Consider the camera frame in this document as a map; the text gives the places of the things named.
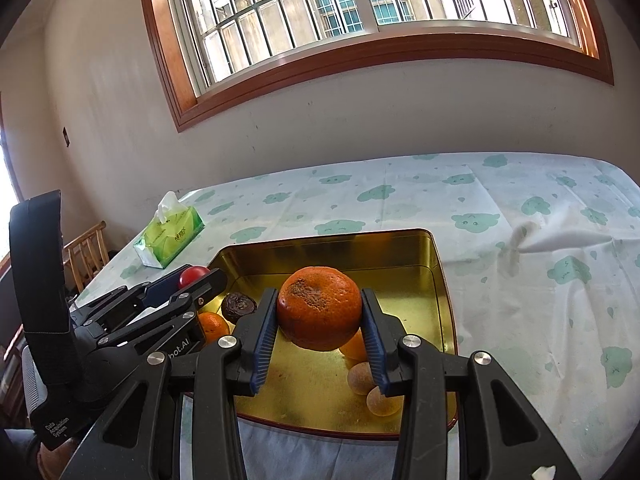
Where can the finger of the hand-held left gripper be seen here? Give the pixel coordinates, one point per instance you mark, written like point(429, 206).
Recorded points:
point(205, 287)
point(162, 291)

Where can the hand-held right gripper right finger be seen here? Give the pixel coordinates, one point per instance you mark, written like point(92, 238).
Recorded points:
point(375, 345)

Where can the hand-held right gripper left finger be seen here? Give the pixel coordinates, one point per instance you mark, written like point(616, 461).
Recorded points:
point(262, 340)

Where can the red cherry tomato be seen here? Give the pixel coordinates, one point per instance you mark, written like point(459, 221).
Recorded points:
point(194, 275)

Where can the smooth mandarin orange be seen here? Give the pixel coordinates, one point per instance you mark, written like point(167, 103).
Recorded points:
point(355, 347)

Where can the wrinkled dark passion fruit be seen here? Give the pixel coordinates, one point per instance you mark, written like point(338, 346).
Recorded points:
point(240, 307)

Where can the small mandarin orange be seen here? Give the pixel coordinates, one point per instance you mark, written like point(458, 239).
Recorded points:
point(214, 326)

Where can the rough-patched mandarin orange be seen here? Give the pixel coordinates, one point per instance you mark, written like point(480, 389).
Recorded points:
point(319, 307)

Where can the red tin box gold inside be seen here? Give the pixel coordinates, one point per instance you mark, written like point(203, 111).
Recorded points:
point(350, 250)

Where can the person's left forearm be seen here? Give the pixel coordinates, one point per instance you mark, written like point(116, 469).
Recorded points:
point(15, 452)

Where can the green tissue pack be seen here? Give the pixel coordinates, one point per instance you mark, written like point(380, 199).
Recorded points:
point(170, 232)

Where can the wooden chair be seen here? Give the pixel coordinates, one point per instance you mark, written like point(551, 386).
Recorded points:
point(85, 236)

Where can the bright side window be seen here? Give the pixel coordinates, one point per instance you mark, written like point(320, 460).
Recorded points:
point(6, 175)

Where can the wooden framed barred window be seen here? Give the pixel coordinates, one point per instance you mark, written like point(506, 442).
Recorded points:
point(350, 52)

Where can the dark wall switch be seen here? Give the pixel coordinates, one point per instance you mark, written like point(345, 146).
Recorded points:
point(65, 137)

